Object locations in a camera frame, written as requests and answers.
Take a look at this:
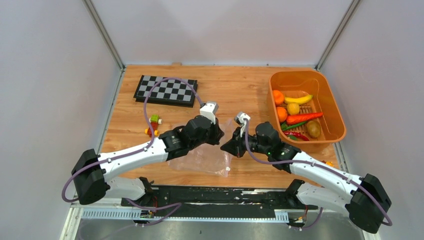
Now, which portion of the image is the orange plastic basket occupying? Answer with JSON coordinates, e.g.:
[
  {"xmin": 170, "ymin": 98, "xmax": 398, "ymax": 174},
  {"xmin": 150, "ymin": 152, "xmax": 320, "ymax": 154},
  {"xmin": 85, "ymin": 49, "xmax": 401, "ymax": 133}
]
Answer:
[{"xmin": 267, "ymin": 68, "xmax": 347, "ymax": 153}]

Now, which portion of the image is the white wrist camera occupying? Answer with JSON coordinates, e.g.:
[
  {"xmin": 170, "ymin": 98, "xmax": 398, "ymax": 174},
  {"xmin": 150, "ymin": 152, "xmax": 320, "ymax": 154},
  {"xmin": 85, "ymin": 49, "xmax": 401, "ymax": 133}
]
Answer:
[
  {"xmin": 199, "ymin": 101, "xmax": 219, "ymax": 125},
  {"xmin": 234, "ymin": 111, "xmax": 251, "ymax": 137}
]

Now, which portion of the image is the red chili pepper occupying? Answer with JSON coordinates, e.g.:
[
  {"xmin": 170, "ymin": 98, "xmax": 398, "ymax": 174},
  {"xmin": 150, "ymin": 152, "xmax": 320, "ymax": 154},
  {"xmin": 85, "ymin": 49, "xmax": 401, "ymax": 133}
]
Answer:
[{"xmin": 283, "ymin": 131, "xmax": 309, "ymax": 141}]

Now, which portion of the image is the red green toy block car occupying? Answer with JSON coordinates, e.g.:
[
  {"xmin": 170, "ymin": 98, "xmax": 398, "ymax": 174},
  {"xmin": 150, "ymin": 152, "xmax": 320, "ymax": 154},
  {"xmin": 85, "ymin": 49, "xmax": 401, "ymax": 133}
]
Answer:
[{"xmin": 144, "ymin": 114, "xmax": 163, "ymax": 137}]

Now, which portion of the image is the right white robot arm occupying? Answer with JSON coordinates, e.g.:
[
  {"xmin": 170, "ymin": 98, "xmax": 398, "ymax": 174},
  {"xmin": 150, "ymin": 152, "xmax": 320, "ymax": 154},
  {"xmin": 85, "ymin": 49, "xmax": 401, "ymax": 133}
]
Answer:
[{"xmin": 221, "ymin": 122, "xmax": 393, "ymax": 234}]

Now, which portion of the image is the yellow toy banana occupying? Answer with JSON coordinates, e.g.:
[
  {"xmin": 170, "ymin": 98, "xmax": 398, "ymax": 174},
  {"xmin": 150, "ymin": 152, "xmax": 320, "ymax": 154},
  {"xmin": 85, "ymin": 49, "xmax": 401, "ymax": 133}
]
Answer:
[{"xmin": 284, "ymin": 94, "xmax": 313, "ymax": 105}]

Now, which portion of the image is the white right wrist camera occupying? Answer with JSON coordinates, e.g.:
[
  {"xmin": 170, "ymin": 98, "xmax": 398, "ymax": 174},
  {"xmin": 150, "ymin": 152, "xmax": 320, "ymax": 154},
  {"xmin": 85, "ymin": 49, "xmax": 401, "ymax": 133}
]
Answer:
[{"xmin": 234, "ymin": 111, "xmax": 251, "ymax": 137}]

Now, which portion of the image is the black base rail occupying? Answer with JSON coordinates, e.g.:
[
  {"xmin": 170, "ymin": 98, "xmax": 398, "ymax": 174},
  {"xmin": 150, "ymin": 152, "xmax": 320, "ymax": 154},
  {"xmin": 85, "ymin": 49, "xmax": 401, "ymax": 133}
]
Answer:
[{"xmin": 134, "ymin": 184, "xmax": 318, "ymax": 220}]

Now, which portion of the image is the orange toy carrot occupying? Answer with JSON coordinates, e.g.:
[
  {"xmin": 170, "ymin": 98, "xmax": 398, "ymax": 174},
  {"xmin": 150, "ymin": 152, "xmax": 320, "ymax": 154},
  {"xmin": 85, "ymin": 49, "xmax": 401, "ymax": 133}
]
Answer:
[{"xmin": 286, "ymin": 112, "xmax": 324, "ymax": 125}]

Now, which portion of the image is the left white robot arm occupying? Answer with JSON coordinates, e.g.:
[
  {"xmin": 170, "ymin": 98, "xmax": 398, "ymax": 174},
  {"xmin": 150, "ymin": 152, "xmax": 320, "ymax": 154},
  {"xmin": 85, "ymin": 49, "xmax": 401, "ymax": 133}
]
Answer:
[{"xmin": 71, "ymin": 115, "xmax": 225, "ymax": 205}]

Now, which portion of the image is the yellow red toy block car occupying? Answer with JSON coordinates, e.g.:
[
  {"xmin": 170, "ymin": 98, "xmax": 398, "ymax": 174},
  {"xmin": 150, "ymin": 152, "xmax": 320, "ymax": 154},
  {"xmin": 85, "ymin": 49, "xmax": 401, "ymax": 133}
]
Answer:
[{"xmin": 323, "ymin": 161, "xmax": 334, "ymax": 167}]

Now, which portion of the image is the brown potato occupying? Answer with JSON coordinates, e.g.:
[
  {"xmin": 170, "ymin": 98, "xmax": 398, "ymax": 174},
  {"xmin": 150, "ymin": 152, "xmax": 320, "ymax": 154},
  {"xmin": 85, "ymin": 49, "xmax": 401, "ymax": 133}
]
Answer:
[{"xmin": 306, "ymin": 120, "xmax": 322, "ymax": 139}]

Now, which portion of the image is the black grey chessboard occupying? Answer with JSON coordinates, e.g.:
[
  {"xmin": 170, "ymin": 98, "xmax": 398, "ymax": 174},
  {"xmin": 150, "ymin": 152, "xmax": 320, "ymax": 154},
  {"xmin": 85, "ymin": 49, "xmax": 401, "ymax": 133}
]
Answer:
[{"xmin": 133, "ymin": 75, "xmax": 198, "ymax": 108}]

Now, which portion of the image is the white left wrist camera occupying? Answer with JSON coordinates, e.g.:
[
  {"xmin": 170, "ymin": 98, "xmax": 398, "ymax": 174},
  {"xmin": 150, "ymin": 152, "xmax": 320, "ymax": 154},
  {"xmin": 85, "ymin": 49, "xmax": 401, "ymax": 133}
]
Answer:
[{"xmin": 199, "ymin": 101, "xmax": 219, "ymax": 125}]

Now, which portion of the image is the clear zip top bag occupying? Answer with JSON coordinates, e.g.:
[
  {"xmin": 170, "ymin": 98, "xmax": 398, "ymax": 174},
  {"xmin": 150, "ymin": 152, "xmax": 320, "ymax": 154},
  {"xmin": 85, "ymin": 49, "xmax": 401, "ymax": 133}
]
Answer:
[{"xmin": 168, "ymin": 118, "xmax": 235, "ymax": 178}]

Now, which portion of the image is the yellow wrinkled round fruit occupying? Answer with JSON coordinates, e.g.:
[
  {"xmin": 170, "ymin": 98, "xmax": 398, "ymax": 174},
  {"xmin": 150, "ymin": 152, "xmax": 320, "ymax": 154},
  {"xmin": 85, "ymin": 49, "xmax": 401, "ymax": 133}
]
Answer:
[{"xmin": 286, "ymin": 103, "xmax": 300, "ymax": 116}]

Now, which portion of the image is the green chili pepper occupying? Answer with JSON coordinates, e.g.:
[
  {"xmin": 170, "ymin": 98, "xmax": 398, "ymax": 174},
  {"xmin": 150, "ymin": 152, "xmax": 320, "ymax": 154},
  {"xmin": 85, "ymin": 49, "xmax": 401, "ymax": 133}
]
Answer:
[{"xmin": 280, "ymin": 121, "xmax": 307, "ymax": 132}]

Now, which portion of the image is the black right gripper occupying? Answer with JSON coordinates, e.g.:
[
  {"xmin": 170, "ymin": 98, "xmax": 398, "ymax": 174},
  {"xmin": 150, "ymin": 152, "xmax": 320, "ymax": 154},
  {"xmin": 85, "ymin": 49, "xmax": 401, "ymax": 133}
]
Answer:
[{"xmin": 220, "ymin": 126, "xmax": 270, "ymax": 160}]

